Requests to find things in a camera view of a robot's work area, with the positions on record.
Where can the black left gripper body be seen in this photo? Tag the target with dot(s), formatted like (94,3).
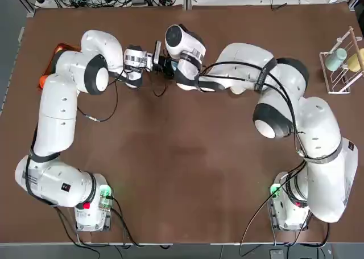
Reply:
(164,66)

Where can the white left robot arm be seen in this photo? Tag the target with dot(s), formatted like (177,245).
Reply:
(57,108)

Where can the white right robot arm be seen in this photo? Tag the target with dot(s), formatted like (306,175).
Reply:
(318,128)

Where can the mint green cup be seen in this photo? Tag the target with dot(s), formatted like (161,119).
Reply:
(335,59)

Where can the clear acrylic cup rack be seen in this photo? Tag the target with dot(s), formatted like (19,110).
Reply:
(339,92)

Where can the pale yellow cup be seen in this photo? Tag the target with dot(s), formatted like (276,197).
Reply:
(357,61)

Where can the cream white bowl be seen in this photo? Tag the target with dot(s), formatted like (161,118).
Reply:
(237,90)

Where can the brown wicker basket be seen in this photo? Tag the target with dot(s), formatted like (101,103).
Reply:
(47,65)

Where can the orange fruit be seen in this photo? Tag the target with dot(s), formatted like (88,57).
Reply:
(43,82)

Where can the grey foot pedal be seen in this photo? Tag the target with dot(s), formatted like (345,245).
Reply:
(276,254)

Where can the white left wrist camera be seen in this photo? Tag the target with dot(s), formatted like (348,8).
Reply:
(157,53)

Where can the aluminium table edge rail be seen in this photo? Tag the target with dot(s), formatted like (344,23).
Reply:
(11,71)

